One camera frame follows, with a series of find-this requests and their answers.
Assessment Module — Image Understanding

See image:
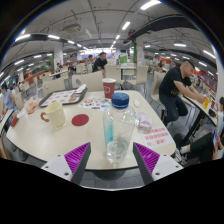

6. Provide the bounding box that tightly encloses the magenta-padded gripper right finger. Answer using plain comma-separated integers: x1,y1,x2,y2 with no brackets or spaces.
132,142,184,186

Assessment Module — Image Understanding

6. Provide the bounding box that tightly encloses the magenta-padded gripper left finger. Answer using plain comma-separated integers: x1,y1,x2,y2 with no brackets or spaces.
41,142,92,186

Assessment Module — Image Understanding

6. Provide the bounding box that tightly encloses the clear blue-capped water bottle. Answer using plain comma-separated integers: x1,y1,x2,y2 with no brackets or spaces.
102,92,137,164

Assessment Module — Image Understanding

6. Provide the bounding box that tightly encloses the white notice sticker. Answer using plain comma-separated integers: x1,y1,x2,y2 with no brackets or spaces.
141,126,175,149

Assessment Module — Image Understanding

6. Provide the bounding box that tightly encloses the clear plastic packet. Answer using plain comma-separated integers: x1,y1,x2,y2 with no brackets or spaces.
134,111,154,133

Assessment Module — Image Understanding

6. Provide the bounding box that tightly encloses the flat round red coaster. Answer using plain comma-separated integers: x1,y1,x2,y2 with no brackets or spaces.
71,113,90,127

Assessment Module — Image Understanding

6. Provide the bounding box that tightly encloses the red flat box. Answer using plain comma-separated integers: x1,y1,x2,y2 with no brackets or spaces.
9,114,20,128

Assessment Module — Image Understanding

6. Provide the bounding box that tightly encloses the beige cafeteria table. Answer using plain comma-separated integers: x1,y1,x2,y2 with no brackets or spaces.
181,94,218,144
0,108,14,134

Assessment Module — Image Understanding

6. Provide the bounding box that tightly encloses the clear plastic food bag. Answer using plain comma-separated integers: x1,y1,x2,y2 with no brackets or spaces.
16,97,40,118

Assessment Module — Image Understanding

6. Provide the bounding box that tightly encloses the brown tray with paper liner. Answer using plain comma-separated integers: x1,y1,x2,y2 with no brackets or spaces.
38,87,89,108

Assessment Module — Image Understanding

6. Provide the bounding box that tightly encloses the colourful printed flyer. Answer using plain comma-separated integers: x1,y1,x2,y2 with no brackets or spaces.
78,96,113,112

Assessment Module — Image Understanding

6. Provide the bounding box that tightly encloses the beige chair with round hole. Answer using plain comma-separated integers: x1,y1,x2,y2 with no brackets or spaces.
71,70,104,93
42,77,67,98

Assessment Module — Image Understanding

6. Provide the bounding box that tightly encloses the crumpled white napkin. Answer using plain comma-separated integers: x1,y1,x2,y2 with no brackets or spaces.
75,83,87,94

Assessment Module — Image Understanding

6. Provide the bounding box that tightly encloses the red paper cup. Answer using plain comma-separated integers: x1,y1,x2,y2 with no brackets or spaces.
101,77,117,100

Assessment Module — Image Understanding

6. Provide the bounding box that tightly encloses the beige cafeteria chairs group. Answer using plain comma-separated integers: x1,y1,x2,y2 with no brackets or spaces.
74,61,168,104

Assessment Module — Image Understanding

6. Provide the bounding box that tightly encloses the ceiling air conditioner unit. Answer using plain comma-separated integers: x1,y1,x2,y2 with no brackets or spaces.
62,22,83,34

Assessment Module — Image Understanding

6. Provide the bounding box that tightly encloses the ceiling lights group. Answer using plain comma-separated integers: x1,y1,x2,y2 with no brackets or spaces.
0,0,218,81

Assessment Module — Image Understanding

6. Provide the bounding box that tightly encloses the cream mug with brown handle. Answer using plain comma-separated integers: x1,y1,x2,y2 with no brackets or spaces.
40,101,67,129

